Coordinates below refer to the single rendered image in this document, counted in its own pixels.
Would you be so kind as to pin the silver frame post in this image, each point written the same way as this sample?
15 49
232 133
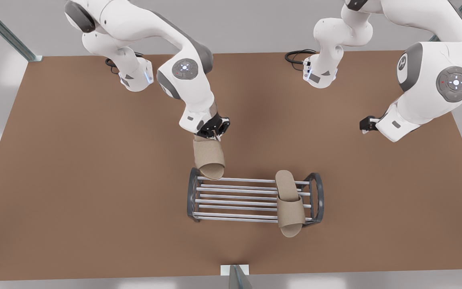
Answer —
237 277
461 12
6 32

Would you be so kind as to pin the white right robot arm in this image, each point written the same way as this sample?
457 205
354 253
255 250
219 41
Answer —
134 24

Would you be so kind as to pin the grey metal shoe rack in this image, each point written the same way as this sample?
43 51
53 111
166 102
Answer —
239 200

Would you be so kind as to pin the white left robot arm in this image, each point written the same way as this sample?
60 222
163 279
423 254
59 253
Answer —
431 60

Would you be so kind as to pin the beige slipper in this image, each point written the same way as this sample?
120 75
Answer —
289 204
209 158

